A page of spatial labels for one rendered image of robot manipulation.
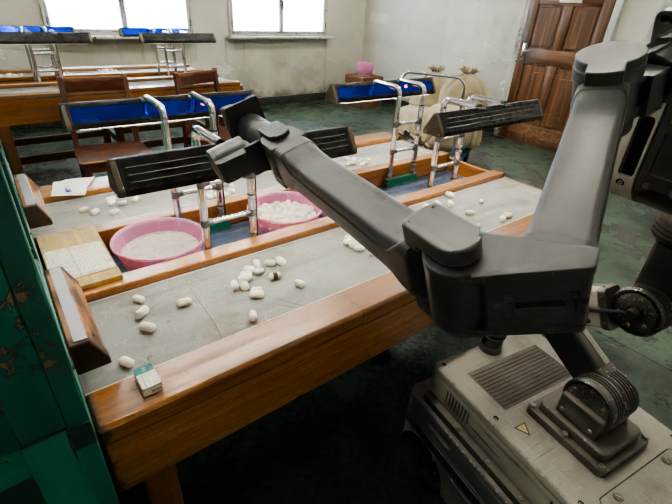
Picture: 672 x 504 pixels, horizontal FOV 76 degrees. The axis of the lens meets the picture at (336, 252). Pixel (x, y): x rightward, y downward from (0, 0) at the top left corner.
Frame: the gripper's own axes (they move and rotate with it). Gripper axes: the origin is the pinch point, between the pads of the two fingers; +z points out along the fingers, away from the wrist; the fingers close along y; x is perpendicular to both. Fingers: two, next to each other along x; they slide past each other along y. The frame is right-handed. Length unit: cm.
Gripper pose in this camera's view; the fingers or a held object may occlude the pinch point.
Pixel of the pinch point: (234, 117)
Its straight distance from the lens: 90.2
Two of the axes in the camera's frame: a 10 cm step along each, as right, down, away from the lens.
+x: 8.4, -4.8, 2.6
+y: 2.4, 7.4, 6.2
